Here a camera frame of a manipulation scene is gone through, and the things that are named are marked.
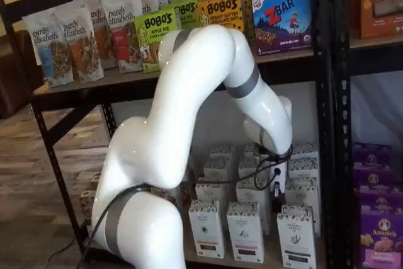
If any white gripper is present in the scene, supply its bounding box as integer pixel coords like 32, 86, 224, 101
270, 154, 289, 212

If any white tea box green strip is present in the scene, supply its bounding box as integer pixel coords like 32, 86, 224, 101
276, 204, 317, 268

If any white patterned-top tea box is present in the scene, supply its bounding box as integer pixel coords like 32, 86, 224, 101
209, 145, 237, 161
244, 143, 263, 159
291, 142, 319, 160
285, 177, 321, 238
203, 158, 234, 181
194, 176, 227, 203
236, 176, 272, 235
288, 157, 319, 180
238, 156, 268, 180

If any white tea box pink strip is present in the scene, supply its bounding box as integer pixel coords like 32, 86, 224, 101
226, 201, 266, 264

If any white tea box orange strip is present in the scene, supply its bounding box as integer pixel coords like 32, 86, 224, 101
188, 199, 226, 259

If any purple Annie's box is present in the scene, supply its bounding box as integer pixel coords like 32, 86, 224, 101
360, 214, 403, 269
358, 185, 403, 217
353, 166, 395, 188
352, 142, 394, 169

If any black metal shelf unit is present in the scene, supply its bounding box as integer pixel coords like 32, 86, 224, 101
333, 0, 403, 269
0, 0, 336, 269

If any blue ZBar box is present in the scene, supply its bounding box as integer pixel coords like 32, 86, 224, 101
251, 0, 314, 57

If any white box brown top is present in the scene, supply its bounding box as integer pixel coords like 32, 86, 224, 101
79, 190, 97, 220
90, 173, 103, 191

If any orange snack box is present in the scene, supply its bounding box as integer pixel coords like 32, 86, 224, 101
349, 0, 403, 40

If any granola bag red label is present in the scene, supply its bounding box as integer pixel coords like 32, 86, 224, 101
100, 0, 144, 74

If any granola bag brown label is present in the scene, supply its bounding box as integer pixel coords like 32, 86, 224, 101
89, 0, 118, 71

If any granola bag orange label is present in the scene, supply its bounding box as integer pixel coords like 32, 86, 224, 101
55, 0, 105, 83

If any granola bag blue label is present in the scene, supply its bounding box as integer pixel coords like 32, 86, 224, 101
21, 7, 75, 88

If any brown sofa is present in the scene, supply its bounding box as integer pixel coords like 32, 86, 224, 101
0, 29, 45, 120

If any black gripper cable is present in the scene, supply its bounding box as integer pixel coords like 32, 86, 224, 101
80, 145, 294, 269

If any thin black floor cord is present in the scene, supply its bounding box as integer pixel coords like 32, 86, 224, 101
40, 236, 80, 266

